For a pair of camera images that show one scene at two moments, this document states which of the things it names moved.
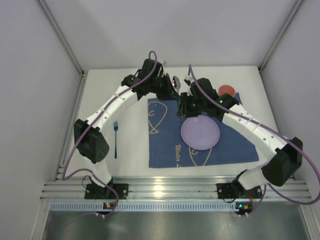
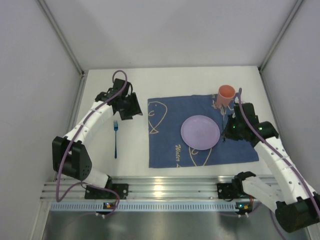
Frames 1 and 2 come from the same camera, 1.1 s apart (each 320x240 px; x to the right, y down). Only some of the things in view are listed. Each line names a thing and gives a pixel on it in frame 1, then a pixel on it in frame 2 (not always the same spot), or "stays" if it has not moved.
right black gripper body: x=186 y=107 to x=231 y=125
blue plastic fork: x=115 y=125 stays
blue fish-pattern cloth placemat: x=167 y=148 stays
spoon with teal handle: x=176 y=85 to x=223 y=109
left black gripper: x=166 y=88 to x=130 y=107
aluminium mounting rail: x=173 y=189 stays
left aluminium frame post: x=48 y=13 stays
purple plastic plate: x=200 y=132 stays
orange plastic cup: x=226 y=89 stays
